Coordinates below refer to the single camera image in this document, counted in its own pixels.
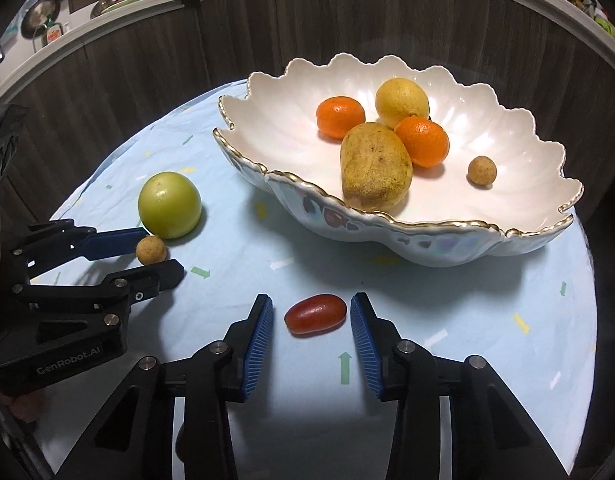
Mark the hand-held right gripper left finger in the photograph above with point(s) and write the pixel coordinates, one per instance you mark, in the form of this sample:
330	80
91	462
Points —
257	350

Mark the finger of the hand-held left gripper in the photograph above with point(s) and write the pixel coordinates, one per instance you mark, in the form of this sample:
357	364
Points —
117	242
157	275

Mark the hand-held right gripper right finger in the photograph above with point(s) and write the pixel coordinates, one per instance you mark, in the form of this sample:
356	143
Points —
367	350

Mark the brown longan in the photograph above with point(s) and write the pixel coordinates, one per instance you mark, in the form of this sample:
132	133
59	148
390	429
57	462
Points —
482	171
151	250

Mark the brown kiwi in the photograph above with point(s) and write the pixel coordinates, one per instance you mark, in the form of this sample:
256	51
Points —
376	167

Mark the white scalloped bowl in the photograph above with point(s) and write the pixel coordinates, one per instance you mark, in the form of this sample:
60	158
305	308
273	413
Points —
287	125

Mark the mandarin orange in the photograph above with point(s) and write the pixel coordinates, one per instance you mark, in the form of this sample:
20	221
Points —
340	117
422	141

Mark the person's left hand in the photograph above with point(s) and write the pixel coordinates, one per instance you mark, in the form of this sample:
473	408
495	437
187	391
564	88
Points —
27	407

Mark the green round fruit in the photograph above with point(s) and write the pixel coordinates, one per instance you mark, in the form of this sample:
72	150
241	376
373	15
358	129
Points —
170	205

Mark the dark wood kitchen cabinet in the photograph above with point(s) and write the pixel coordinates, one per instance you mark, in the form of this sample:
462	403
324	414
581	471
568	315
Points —
187	55

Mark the green pan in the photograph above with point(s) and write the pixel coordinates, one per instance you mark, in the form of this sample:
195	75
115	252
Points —
122	2

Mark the steel pan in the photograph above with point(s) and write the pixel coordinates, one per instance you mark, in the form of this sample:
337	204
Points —
39	10

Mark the yellow lemon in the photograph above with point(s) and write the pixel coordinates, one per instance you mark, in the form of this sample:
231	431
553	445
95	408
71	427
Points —
402	102

